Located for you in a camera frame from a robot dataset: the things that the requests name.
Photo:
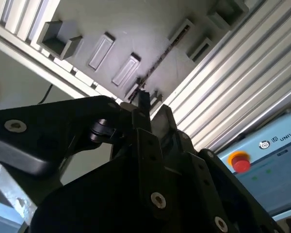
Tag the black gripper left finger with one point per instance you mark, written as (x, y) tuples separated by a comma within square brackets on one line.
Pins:
[(51, 121)]

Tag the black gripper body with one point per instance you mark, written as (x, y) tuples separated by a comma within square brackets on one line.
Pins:
[(99, 199)]

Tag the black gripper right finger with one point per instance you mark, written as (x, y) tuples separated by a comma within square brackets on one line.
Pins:
[(201, 174)]

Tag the RAM stick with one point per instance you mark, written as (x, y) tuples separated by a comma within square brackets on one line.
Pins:
[(160, 60)]

